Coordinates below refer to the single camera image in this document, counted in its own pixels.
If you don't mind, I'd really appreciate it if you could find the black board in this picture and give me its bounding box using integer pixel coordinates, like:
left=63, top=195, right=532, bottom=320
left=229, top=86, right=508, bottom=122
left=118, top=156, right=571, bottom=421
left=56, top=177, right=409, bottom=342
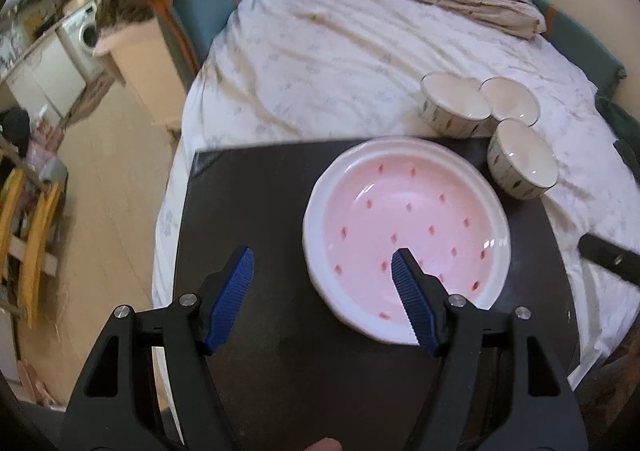
left=175, top=135, right=581, bottom=451

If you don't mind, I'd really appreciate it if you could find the beige nightstand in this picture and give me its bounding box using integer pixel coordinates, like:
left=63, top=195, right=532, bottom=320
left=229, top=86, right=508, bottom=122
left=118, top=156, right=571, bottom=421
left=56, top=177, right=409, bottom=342
left=94, top=18, right=196, bottom=132

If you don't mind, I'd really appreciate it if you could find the yellow wooden rack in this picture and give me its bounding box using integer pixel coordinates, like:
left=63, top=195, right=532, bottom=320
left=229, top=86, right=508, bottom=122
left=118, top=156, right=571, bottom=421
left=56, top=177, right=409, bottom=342
left=0, top=166, right=66, bottom=329

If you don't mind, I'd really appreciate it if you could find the white kitchen cabinet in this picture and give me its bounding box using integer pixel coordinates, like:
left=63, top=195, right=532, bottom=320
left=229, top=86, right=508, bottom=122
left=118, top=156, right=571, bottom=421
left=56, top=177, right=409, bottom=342
left=2, top=31, right=88, bottom=119

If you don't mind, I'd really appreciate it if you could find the white leaf-pattern bowl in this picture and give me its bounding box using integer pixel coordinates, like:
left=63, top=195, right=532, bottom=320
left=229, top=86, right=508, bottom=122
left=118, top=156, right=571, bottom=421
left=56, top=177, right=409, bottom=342
left=419, top=71, right=493, bottom=138
left=487, top=118, right=559, bottom=201
left=479, top=76, right=541, bottom=128

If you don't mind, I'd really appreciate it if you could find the pink box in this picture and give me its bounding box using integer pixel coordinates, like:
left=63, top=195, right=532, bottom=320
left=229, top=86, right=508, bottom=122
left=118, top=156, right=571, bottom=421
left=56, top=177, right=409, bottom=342
left=27, top=116, right=63, bottom=162

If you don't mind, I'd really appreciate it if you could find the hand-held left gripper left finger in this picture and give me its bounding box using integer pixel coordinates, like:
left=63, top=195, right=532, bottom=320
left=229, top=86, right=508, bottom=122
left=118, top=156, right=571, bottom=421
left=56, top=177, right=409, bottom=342
left=60, top=245, right=256, bottom=451

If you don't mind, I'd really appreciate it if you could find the white floral bed sheet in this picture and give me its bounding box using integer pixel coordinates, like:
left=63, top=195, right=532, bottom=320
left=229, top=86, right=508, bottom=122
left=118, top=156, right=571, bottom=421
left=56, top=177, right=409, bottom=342
left=150, top=0, right=640, bottom=392

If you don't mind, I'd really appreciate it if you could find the black bag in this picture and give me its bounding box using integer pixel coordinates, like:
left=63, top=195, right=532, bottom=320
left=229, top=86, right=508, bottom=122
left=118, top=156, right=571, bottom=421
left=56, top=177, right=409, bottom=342
left=0, top=108, right=32, bottom=142

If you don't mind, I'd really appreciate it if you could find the dark green cloth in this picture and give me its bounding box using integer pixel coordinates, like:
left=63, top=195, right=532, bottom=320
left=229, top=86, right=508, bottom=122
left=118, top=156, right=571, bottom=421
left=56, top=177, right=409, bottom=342
left=595, top=96, right=640, bottom=157

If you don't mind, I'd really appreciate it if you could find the brown floor rug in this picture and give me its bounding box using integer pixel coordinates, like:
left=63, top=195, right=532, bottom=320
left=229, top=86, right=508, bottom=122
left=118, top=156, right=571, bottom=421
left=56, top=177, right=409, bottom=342
left=62, top=76, right=113, bottom=127

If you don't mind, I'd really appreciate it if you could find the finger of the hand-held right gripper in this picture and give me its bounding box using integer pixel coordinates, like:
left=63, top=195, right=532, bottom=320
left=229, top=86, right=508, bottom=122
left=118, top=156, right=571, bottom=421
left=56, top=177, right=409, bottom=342
left=577, top=231, right=640, bottom=288
left=612, top=140, right=640, bottom=172

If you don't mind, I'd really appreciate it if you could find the teal padded bed frame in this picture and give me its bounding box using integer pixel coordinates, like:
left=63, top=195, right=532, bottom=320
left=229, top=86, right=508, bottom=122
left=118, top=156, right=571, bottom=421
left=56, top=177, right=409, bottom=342
left=142, top=0, right=628, bottom=104

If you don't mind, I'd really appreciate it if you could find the person's dark grey clothing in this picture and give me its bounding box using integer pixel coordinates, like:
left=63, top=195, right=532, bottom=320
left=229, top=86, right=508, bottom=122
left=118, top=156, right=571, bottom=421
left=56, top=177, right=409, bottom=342
left=15, top=398, right=68, bottom=451

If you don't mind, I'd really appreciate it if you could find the pink strawberry plate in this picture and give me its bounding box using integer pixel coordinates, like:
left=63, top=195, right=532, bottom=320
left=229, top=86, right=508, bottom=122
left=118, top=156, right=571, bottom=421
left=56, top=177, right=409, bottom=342
left=302, top=136, right=512, bottom=346

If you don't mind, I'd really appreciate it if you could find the white washing machine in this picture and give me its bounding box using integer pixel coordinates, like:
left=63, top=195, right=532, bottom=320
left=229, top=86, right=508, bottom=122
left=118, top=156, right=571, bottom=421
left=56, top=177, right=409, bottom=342
left=57, top=1, right=103, bottom=79

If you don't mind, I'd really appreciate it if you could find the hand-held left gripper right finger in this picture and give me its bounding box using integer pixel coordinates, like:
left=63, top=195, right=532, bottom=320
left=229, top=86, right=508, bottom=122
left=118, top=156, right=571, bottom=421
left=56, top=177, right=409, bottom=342
left=391, top=247, right=591, bottom=451

